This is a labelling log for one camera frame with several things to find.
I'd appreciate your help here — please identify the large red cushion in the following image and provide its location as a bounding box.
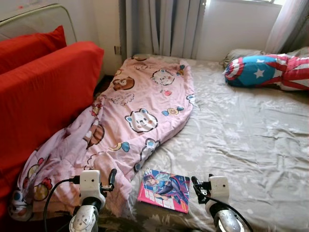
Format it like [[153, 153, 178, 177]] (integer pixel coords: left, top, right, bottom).
[[0, 41, 104, 203]]

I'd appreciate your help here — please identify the grey floral bed sheet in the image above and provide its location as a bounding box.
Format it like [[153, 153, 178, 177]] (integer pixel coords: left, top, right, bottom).
[[97, 53, 309, 232]]

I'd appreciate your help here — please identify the star striped bolster pillow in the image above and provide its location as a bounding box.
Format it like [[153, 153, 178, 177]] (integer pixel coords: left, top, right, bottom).
[[225, 53, 309, 91]]

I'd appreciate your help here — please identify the grey folding bed frame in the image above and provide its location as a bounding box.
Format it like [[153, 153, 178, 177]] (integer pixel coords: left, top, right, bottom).
[[0, 4, 78, 45]]

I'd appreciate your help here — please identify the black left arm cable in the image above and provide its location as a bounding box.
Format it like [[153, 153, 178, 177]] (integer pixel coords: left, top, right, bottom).
[[43, 176, 80, 232]]

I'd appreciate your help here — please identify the small red cushion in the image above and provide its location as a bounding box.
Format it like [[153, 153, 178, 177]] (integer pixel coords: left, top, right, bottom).
[[0, 25, 67, 75]]

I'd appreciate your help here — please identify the colourful comic book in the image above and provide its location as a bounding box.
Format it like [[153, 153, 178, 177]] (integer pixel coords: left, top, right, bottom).
[[137, 169, 191, 214]]

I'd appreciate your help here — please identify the grey pleated curtain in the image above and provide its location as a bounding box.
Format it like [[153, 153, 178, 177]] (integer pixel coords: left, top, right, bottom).
[[126, 0, 206, 59]]

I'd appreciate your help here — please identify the grey floral pillow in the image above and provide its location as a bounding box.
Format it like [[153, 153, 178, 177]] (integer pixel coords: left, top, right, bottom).
[[223, 46, 309, 68]]

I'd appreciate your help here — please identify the pink cartoon bear blanket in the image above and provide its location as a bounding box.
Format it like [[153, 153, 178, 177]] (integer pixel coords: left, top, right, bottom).
[[10, 56, 196, 218]]

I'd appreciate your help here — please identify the sheer white curtain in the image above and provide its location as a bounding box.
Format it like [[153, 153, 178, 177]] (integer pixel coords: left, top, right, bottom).
[[265, 0, 309, 54]]

